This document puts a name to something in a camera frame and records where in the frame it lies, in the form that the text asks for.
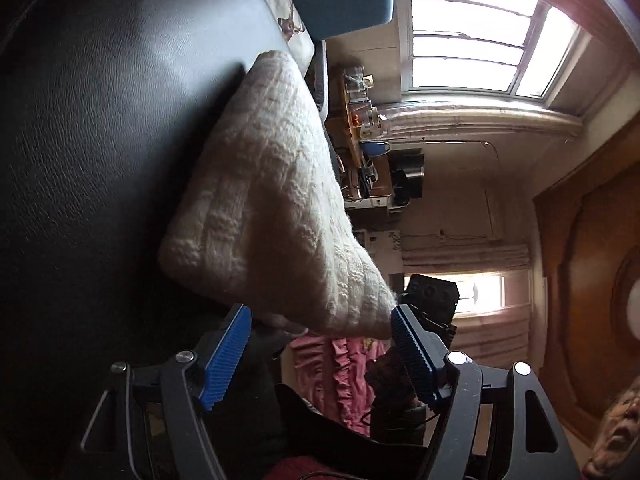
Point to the wooden door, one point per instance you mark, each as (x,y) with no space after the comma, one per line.
(585,285)

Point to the dark cloth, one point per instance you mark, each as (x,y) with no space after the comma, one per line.
(340,445)

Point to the small bright window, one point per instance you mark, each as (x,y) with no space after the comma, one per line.
(490,292)

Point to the person's right hand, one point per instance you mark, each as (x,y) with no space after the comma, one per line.
(392,380)

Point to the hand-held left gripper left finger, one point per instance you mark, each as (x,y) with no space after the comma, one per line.
(227,355)

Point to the person's head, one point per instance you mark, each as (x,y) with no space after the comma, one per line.
(617,430)

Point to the black appliance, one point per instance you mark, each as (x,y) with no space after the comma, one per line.
(407,175)

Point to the pink window blind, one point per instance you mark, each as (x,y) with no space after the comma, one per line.
(490,340)

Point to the deer print pillow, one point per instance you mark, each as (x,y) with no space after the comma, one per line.
(292,25)

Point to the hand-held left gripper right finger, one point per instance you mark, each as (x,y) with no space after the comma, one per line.
(412,355)

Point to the large paned window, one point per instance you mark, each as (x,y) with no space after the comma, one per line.
(465,30)

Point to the cluttered wooden desk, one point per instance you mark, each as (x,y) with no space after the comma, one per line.
(357,130)

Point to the cream knit sweater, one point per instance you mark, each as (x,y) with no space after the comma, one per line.
(270,200)

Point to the blue cup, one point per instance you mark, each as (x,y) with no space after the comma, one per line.
(374,148)

